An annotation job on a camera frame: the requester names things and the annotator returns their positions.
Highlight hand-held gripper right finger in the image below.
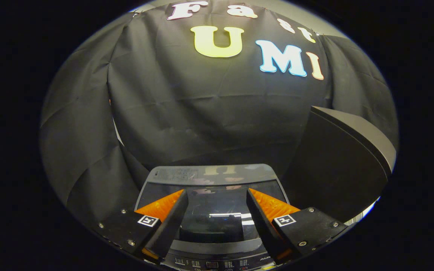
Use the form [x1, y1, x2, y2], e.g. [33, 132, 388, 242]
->
[246, 188, 349, 264]

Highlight black backdrop cloth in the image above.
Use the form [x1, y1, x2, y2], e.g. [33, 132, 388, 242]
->
[39, 0, 399, 222]

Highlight grey washing machine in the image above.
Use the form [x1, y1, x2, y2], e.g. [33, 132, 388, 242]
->
[134, 164, 293, 271]

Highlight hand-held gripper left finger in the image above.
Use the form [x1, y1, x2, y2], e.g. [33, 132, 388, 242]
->
[96, 189, 189, 264]

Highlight beige cabinet with black frame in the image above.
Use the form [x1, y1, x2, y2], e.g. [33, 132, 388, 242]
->
[282, 106, 396, 223]

